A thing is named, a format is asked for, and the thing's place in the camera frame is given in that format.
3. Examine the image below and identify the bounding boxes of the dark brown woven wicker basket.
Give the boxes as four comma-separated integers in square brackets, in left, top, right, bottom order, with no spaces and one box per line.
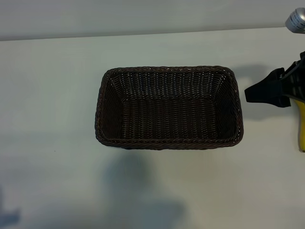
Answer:
[94,65,245,151]

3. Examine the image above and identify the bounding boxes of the yellow banana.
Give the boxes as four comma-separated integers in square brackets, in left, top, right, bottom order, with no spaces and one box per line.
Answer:
[292,99,305,153]

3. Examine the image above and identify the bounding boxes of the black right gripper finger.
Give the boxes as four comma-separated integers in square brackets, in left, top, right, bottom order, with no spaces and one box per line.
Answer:
[245,95,292,110]
[244,67,286,98]

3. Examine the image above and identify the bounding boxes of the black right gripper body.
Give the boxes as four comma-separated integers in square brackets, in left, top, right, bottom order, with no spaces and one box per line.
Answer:
[281,50,305,103]

